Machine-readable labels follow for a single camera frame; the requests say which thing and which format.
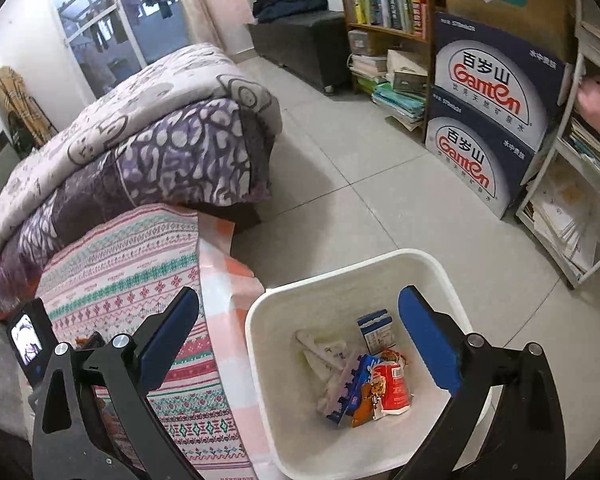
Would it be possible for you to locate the cartoon print quilt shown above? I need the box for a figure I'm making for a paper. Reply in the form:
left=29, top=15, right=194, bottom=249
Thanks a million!
left=0, top=42, right=283, bottom=281

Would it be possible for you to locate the stack of papers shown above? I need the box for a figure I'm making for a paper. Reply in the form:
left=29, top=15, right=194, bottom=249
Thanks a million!
left=522, top=160, right=600, bottom=281

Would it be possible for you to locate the grey storage box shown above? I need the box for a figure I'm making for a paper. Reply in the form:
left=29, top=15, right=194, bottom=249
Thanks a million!
left=347, top=29, right=381, bottom=56

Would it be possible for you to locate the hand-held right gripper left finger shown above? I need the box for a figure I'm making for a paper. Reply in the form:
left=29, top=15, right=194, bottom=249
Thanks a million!
left=30, top=286, right=206, bottom=480

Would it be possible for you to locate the small blue white box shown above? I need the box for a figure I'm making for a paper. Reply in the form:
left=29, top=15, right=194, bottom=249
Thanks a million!
left=356, top=310, right=396, bottom=356

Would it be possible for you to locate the red snack packet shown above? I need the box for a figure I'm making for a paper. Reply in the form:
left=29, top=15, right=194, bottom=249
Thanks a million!
left=370, top=350, right=413, bottom=416

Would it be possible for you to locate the purple patterned quilt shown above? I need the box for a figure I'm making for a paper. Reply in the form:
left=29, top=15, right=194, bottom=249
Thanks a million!
left=0, top=97, right=276, bottom=321

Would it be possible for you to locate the glass balcony door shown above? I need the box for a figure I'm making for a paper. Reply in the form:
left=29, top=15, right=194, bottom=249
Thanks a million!
left=40, top=0, right=191, bottom=98

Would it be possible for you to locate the white metal rack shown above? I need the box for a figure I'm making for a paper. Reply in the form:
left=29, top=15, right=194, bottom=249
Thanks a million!
left=515, top=0, right=600, bottom=288

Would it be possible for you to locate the row of upright books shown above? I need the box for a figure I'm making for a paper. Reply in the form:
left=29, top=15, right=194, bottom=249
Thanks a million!
left=340, top=0, right=428, bottom=37

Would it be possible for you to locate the plaid coat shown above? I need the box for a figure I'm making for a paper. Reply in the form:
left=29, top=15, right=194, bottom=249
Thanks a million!
left=0, top=66, right=56, bottom=153

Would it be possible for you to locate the black bag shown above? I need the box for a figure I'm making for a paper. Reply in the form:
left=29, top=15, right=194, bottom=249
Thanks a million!
left=6, top=110, right=36, bottom=153

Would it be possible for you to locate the pink checked bedsheet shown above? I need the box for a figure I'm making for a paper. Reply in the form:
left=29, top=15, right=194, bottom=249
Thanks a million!
left=197, top=212, right=281, bottom=480

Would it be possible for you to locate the brown cardboard box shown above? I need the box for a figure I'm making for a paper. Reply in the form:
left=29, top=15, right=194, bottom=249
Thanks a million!
left=440, top=0, right=576, bottom=63

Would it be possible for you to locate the white plastic trash bin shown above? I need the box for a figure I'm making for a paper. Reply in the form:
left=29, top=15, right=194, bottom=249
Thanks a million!
left=244, top=249, right=493, bottom=480

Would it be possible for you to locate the stack of flat books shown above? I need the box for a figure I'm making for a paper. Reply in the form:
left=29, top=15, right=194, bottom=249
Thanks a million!
left=350, top=50, right=428, bottom=133

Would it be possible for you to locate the tissue box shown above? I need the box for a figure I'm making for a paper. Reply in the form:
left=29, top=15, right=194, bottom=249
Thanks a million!
left=386, top=49, right=428, bottom=93

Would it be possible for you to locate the pale curtain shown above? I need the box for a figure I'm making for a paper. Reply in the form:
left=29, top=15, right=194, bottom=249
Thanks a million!
left=172, top=0, right=241, bottom=63

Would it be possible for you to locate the striped patterned bedsheet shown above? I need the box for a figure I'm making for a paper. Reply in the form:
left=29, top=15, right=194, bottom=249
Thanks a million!
left=32, top=205, right=261, bottom=480

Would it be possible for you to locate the wooden bookshelf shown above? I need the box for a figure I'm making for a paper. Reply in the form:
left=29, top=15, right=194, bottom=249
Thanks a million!
left=335, top=0, right=443, bottom=143

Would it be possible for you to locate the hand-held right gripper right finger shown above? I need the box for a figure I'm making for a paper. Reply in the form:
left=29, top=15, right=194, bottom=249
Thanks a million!
left=390, top=285, right=567, bottom=480

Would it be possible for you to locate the black storage bench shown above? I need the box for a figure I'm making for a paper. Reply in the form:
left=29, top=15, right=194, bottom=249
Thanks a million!
left=247, top=10, right=353, bottom=93

